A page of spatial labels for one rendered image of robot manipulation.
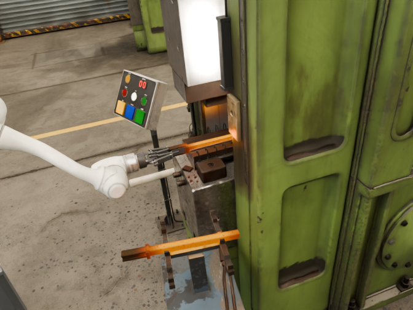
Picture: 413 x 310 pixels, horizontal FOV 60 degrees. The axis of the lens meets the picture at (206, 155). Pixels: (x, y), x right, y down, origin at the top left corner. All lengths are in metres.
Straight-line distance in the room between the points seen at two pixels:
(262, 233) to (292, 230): 0.22
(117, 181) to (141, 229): 1.35
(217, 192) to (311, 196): 0.42
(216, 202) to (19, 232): 1.92
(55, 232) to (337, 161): 2.24
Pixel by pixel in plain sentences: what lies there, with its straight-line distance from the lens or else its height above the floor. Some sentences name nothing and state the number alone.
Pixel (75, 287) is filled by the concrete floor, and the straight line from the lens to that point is 2.62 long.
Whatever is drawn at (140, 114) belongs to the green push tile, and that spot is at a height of 1.02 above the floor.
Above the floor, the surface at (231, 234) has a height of 0.92.
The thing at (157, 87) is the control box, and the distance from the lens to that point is 2.03.
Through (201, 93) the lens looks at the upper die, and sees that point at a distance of 1.56.
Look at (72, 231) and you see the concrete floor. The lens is 3.00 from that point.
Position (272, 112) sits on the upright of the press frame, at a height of 1.36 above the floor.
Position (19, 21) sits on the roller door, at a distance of 9.67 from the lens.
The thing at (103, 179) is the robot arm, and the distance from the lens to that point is 1.52.
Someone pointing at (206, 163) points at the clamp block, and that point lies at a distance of 1.65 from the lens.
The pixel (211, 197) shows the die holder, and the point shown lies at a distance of 1.67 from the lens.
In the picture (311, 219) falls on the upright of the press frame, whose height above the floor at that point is 0.71.
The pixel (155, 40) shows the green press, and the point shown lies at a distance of 6.60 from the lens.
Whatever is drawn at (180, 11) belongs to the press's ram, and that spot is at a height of 1.65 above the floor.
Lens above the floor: 1.93
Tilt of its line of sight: 33 degrees down
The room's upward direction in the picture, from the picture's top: 6 degrees counter-clockwise
